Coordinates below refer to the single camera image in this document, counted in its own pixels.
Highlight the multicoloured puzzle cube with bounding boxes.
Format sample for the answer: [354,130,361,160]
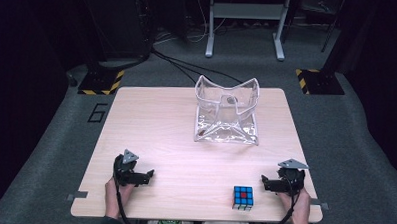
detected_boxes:
[231,185,256,212]

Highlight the black equipment cabinet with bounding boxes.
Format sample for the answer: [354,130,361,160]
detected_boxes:
[77,0,155,64]

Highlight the white metal stand frame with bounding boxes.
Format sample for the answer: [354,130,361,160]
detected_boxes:
[204,0,288,62]

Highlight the black floor cable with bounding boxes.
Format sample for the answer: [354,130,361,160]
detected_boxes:
[149,50,201,85]
[150,49,246,86]

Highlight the black yellow striped base plate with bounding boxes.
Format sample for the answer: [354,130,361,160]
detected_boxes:
[293,67,347,97]
[77,67,126,97]

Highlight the white floor cable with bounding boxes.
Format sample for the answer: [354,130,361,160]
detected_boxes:
[153,0,226,47]

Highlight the person's right hand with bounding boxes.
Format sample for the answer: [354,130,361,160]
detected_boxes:
[275,187,313,216]

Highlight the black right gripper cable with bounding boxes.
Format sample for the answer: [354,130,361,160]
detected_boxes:
[269,190,302,224]

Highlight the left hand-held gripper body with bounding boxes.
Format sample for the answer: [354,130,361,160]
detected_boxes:
[112,148,148,188]

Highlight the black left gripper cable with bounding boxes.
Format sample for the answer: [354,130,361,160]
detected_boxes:
[114,183,140,224]

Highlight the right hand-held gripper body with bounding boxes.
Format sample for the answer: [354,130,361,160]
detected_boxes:
[276,157,310,197]

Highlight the clear plastic bag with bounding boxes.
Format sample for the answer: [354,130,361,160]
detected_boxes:
[192,75,263,147]

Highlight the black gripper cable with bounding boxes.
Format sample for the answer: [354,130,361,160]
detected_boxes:
[114,183,140,224]
[269,190,302,224]

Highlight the grey metal table bracket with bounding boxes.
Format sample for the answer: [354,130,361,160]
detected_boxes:
[310,197,331,212]
[65,189,90,203]

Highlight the person's left hand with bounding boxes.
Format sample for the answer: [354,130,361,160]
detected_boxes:
[103,176,137,205]

